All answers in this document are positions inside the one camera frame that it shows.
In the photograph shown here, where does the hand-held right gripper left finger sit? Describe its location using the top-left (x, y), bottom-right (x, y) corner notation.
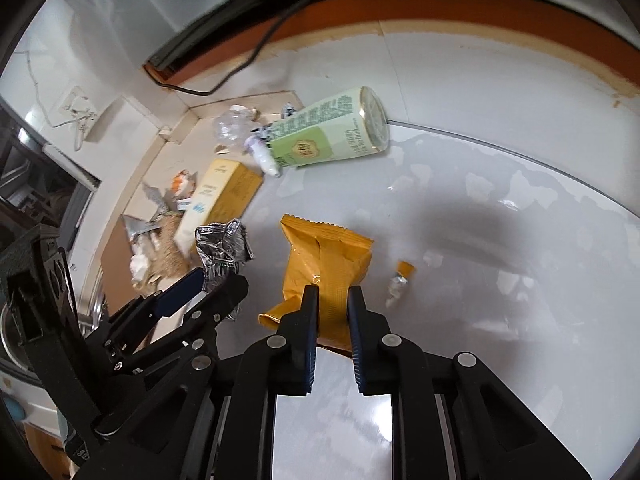
top-left (82, 284), bottom-right (321, 480)

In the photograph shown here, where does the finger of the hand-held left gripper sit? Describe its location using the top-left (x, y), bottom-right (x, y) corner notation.
top-left (111, 274), bottom-right (250, 377)
top-left (97, 267), bottom-right (207, 357)

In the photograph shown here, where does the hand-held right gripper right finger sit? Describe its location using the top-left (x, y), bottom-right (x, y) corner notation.
top-left (348, 285), bottom-right (592, 480)

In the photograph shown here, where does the silver foil wrapper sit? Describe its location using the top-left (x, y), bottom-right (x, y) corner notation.
top-left (194, 218), bottom-right (256, 292)

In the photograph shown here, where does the orange snack packet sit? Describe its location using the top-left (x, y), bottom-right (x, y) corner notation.
top-left (258, 213), bottom-right (375, 354)

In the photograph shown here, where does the crumpled white tissue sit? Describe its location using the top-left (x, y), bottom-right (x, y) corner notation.
top-left (128, 240), bottom-right (157, 287)

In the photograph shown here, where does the brown cardboard sheet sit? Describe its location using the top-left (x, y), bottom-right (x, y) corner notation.
top-left (99, 215), bottom-right (201, 313)

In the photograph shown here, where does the flat silver pouch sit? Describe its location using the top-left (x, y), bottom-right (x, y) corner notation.
top-left (122, 213), bottom-right (162, 242)

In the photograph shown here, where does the small orange candy wrapper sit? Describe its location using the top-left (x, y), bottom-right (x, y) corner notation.
top-left (384, 259), bottom-right (419, 309)

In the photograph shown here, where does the grey foil wrapper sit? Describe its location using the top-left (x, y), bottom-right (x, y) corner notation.
top-left (142, 182), bottom-right (182, 222)

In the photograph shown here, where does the orange and white wrapper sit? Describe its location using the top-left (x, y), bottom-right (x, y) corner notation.
top-left (172, 170), bottom-right (197, 196)

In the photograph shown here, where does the yellow cardboard box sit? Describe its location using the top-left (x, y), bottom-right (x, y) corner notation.
top-left (175, 158), bottom-right (265, 257)

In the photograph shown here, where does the small white plastic bottle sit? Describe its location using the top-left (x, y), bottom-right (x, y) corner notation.
top-left (248, 135), bottom-right (281, 178)

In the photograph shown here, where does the crumpled clear plastic wrap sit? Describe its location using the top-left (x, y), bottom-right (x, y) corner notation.
top-left (212, 104), bottom-right (261, 154)

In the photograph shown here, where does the white wall socket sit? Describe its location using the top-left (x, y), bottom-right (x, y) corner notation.
top-left (54, 84), bottom-right (102, 137)

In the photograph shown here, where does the white cable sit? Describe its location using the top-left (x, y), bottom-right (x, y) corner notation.
top-left (14, 49), bottom-right (97, 152)

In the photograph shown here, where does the black cable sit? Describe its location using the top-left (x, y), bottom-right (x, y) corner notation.
top-left (144, 0), bottom-right (312, 97)

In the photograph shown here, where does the dark metal rail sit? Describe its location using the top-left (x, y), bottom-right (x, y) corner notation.
top-left (149, 0), bottom-right (321, 72)

